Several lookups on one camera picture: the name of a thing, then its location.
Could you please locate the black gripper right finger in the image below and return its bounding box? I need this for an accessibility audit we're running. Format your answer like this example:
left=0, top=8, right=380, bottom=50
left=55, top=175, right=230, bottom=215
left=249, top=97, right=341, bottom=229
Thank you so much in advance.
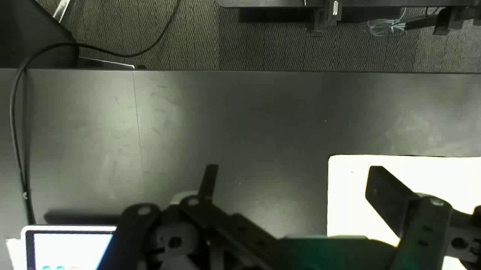
left=363, top=166, right=481, bottom=270

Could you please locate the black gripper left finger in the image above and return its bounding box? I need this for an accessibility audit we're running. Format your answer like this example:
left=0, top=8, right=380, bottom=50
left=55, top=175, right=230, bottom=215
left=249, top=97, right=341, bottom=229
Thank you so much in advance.
left=115, top=164, right=306, bottom=270

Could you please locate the yellow microfibre cloth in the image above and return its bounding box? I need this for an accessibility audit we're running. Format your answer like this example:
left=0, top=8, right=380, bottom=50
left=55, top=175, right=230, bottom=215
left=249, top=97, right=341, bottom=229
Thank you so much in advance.
left=326, top=154, right=481, bottom=270

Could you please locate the white-framed laptop screen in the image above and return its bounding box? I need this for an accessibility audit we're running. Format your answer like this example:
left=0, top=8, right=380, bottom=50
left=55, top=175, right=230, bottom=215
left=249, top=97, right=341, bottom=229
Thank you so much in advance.
left=4, top=224, right=120, bottom=270

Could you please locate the light blue cable tangle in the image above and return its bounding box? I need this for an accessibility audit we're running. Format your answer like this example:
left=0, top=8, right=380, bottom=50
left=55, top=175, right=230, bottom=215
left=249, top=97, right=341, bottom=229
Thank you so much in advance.
left=366, top=19, right=409, bottom=38

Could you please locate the black desk frame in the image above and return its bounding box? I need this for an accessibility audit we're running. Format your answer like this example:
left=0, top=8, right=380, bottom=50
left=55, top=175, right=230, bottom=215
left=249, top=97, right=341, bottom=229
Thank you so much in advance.
left=216, top=0, right=481, bottom=34

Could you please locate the thin black floor cable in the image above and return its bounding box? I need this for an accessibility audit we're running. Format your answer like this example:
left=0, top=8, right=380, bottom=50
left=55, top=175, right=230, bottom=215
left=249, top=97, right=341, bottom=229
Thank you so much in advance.
left=10, top=0, right=183, bottom=203

